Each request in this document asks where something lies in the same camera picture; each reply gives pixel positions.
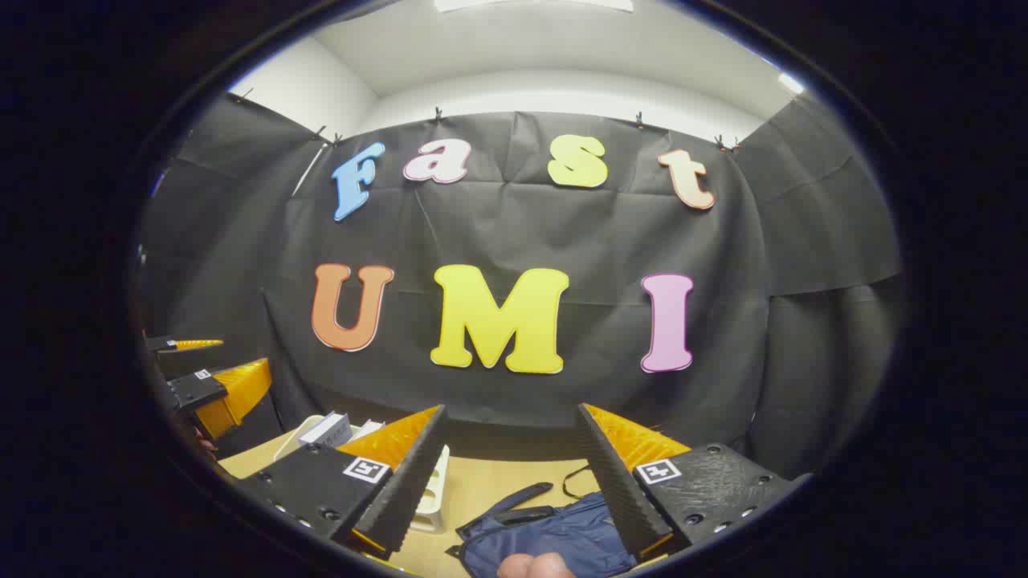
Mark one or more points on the white bookshelf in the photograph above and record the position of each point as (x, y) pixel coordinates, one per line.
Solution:
(434, 490)

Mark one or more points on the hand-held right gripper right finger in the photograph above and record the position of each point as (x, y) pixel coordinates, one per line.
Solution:
(614, 490)

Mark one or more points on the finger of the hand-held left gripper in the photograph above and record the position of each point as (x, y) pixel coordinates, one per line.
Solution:
(229, 393)
(189, 345)

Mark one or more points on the blue schoolbag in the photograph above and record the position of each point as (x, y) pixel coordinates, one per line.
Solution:
(554, 530)

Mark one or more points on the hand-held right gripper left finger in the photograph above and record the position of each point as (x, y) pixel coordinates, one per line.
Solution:
(409, 482)

